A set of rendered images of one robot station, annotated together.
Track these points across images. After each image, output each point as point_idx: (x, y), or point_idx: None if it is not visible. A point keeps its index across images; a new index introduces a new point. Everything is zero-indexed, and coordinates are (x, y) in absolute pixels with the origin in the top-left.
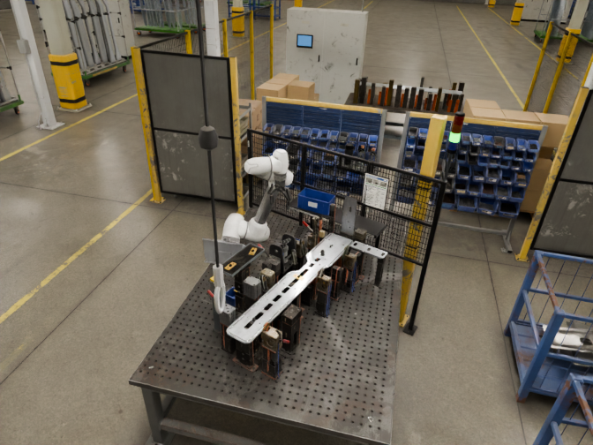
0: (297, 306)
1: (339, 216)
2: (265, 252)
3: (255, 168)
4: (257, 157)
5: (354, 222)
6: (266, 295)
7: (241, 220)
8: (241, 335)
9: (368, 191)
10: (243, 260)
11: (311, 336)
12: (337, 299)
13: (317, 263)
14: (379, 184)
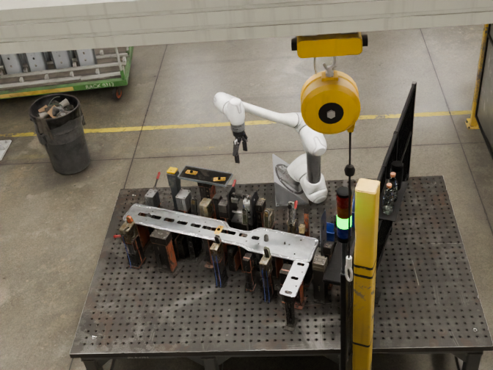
0: (167, 236)
1: (353, 237)
2: None
3: (214, 102)
4: (224, 95)
5: (321, 244)
6: (184, 215)
7: (305, 164)
8: (129, 213)
9: None
10: (203, 177)
11: (185, 280)
12: (247, 290)
13: (247, 238)
14: None
